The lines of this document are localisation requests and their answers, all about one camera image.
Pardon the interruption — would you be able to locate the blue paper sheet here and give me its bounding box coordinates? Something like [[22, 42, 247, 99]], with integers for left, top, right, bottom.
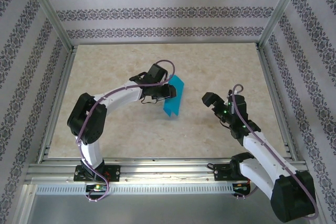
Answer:
[[162, 74, 186, 117]]

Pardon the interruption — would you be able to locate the small circuit board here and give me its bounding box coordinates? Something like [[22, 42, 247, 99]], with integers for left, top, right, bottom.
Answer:
[[233, 183, 250, 193], [86, 184, 109, 193]]

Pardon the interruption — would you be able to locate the grey metal panel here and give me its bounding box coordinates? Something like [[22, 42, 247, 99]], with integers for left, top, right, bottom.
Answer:
[[26, 194, 275, 224]]

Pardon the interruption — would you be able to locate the aluminium side rail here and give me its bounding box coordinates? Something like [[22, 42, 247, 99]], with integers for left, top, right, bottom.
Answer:
[[255, 42, 299, 161], [38, 45, 79, 164]]

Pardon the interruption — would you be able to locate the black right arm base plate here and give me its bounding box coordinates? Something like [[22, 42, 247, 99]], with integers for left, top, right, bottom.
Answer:
[[214, 163, 253, 182]]

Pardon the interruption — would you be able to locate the long aluminium mounting rail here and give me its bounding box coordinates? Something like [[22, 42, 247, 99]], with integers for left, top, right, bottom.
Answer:
[[26, 158, 312, 184]]

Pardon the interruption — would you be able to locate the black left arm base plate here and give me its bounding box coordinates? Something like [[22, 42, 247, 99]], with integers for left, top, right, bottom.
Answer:
[[74, 165, 121, 183]]

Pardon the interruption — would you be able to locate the slotted grey cable duct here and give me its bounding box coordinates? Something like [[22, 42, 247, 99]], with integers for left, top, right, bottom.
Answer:
[[35, 183, 235, 196]]

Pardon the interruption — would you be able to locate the aluminium frame post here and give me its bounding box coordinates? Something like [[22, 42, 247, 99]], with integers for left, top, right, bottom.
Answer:
[[22, 0, 75, 51], [256, 0, 310, 49]]

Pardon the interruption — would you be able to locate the aluminium lower frame bar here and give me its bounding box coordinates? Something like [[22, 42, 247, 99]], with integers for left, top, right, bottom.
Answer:
[[14, 184, 37, 224]]

